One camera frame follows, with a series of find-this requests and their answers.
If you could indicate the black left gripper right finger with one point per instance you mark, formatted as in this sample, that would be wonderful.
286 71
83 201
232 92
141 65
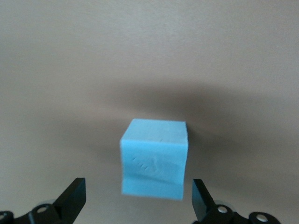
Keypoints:
208 210

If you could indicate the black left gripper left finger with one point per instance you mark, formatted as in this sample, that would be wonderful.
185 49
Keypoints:
70 205

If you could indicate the blue foam block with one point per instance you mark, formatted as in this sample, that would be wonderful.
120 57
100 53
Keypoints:
154 158

